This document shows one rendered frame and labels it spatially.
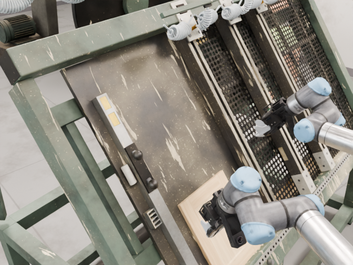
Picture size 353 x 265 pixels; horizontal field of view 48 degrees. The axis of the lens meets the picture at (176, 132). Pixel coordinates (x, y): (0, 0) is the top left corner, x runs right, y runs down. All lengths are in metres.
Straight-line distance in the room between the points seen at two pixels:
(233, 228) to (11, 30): 6.92
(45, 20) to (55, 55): 6.40
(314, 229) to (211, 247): 0.81
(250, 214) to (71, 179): 0.64
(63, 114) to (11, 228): 1.07
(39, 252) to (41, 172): 2.15
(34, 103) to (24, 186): 2.81
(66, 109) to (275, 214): 0.87
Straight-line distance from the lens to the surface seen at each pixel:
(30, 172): 4.36
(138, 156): 1.41
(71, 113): 1.55
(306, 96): 1.52
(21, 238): 2.35
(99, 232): 1.44
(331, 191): 2.49
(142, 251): 1.61
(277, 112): 1.58
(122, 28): 1.64
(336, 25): 6.44
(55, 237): 3.49
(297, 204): 1.08
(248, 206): 1.04
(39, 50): 1.43
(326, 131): 1.38
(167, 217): 1.59
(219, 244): 1.79
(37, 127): 1.42
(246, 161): 1.92
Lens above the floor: 2.30
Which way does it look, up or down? 30 degrees down
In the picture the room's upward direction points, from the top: 3 degrees counter-clockwise
